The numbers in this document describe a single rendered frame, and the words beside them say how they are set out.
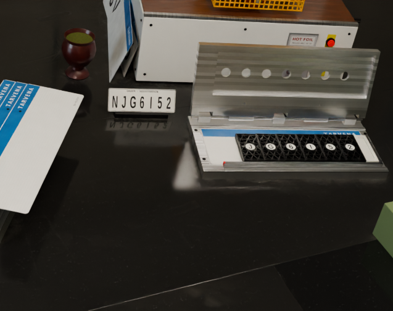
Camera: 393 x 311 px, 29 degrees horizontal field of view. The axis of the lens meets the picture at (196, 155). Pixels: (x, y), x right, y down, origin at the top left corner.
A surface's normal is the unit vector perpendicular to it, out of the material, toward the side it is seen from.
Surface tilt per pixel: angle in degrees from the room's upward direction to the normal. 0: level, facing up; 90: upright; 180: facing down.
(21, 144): 0
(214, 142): 0
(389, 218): 90
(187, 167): 0
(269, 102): 79
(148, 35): 90
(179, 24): 90
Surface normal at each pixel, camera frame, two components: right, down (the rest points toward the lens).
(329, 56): 0.20, 0.47
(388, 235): -0.90, 0.15
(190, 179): 0.15, -0.77
